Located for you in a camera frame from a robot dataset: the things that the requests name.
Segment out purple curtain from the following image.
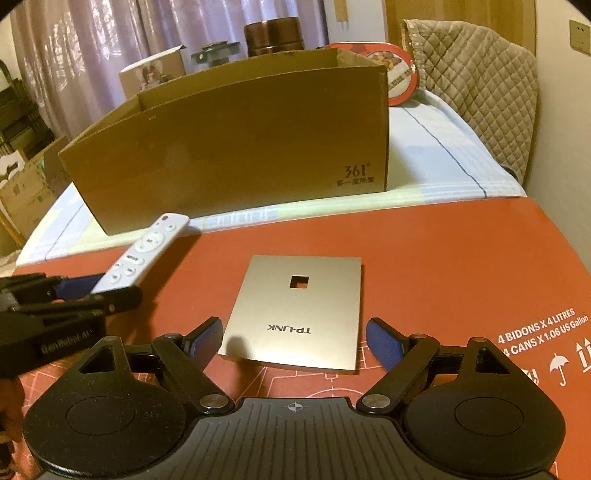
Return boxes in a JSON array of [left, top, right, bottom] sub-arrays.
[[1, 0, 328, 138]]

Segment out brown cardboard box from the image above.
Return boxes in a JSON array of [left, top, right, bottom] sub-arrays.
[[59, 48, 389, 235]]

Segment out person's left hand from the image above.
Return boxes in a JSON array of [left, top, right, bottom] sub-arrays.
[[0, 377, 25, 479]]

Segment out brown metal thermos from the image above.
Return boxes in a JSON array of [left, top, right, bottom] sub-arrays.
[[243, 17, 304, 57]]

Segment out dark folding rack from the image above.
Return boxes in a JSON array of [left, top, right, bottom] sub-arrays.
[[0, 61, 55, 159]]

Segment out green lidded glass jar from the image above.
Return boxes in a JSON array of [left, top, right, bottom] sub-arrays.
[[191, 40, 242, 72]]

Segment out silver TP-LINK flat box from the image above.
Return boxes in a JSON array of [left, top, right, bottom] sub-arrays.
[[218, 255, 362, 371]]

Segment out white button remote control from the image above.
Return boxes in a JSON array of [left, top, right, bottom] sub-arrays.
[[91, 213, 189, 294]]

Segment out wooden wall hook strip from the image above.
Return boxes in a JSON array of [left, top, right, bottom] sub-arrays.
[[332, 0, 349, 25]]

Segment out stacked flat cardboard boxes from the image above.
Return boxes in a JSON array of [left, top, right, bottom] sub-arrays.
[[1, 136, 71, 240]]

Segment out wall power sockets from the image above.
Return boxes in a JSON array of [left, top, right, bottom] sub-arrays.
[[569, 20, 591, 55]]

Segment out red instant rice bowl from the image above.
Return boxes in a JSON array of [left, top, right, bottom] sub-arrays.
[[328, 42, 419, 107]]

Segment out quilted beige cushion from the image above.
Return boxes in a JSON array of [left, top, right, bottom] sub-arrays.
[[402, 19, 538, 182]]

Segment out white product box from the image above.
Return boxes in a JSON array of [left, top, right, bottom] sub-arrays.
[[119, 45, 186, 99]]

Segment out wooden door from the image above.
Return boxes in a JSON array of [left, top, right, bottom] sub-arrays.
[[383, 0, 537, 54]]

